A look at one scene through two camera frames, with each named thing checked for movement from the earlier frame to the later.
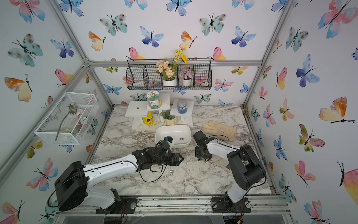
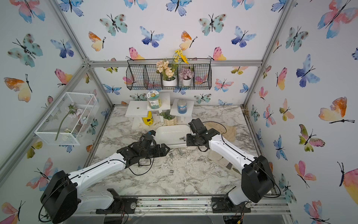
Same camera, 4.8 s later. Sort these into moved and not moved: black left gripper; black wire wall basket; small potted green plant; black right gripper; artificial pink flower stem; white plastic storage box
Moved: black right gripper; black left gripper
Not moved: small potted green plant; black wire wall basket; white plastic storage box; artificial pink flower stem
